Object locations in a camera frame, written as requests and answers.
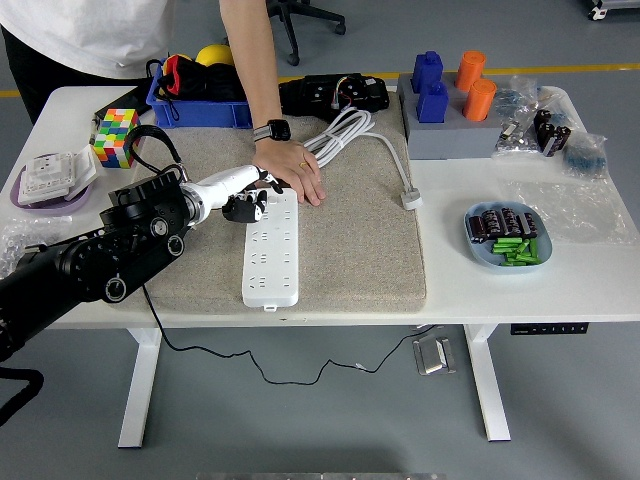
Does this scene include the yellow ball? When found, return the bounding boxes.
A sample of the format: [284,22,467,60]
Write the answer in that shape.
[194,43,236,67]

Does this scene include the thin black adapter cord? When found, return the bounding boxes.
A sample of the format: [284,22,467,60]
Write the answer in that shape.
[141,283,436,385]

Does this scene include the black office chair base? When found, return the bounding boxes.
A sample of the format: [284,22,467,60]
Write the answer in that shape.
[267,0,347,67]

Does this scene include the silver foot pedal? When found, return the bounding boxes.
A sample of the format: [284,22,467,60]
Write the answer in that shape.
[412,335,457,376]

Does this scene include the blue bottle-shaped block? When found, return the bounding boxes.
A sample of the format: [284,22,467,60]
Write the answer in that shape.
[416,81,450,124]
[411,50,445,95]

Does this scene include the blue plastic bin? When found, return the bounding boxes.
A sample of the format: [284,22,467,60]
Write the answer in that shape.
[145,57,254,130]

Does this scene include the long black box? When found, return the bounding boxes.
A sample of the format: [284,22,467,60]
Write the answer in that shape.
[91,82,151,146]

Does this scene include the grey block holder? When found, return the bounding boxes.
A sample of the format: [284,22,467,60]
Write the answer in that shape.
[397,72,504,161]

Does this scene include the empty clear plastic bag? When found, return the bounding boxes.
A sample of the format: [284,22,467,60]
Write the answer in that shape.
[504,177,639,246]

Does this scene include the grey-brown mat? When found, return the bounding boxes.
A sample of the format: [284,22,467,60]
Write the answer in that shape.
[107,92,429,315]

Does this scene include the light blue plate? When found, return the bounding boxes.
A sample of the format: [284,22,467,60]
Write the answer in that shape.
[463,200,554,275]

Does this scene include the clear bag of blue parts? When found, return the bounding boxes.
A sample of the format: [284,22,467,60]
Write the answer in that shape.
[559,132,610,182]

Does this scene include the black red drawstring pouch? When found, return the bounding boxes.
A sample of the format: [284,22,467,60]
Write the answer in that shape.
[145,53,249,121]

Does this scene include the black desk control panel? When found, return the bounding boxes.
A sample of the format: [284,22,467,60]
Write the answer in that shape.
[509,323,590,336]

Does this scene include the clear bag of resistors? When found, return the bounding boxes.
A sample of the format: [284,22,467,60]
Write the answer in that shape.
[494,74,542,119]

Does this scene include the clear bag of silver screws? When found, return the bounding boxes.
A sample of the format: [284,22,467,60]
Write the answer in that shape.
[0,215,74,279]

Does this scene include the person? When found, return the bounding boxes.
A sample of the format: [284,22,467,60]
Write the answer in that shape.
[0,0,176,126]

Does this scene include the white wall socket panel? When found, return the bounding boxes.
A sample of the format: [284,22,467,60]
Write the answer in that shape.
[22,152,79,194]

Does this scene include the orange cylinder block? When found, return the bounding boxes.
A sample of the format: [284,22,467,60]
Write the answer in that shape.
[454,50,488,91]
[462,78,498,122]

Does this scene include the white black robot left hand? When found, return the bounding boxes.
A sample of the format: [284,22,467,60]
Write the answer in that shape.
[196,163,285,224]

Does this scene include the clear bag of silver parts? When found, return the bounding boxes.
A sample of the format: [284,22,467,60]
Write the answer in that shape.
[492,117,544,161]

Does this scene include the white wheeled frame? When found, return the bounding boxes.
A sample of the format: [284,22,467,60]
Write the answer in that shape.
[584,0,640,21]

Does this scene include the colourful puzzle cube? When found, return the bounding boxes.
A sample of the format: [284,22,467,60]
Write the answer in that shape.
[93,107,142,169]

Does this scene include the person's left hand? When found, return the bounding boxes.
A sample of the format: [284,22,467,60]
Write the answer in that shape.
[251,138,329,207]

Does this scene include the black wristwatch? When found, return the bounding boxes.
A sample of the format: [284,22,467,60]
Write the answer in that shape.
[251,118,293,144]

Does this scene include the white plastic cover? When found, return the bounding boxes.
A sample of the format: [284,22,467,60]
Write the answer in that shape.
[72,144,102,190]

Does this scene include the white power strip cable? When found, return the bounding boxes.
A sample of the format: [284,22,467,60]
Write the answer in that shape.
[302,108,425,211]

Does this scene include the white power strip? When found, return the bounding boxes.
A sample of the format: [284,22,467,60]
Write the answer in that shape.
[241,188,301,312]

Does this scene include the purple tray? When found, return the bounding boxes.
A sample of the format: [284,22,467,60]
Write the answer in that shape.
[9,164,95,217]

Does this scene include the black device with coloured wires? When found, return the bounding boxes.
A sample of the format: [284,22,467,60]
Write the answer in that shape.
[277,72,391,121]

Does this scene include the white table leg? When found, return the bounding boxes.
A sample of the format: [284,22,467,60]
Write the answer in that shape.
[462,323,512,444]
[117,327,164,449]

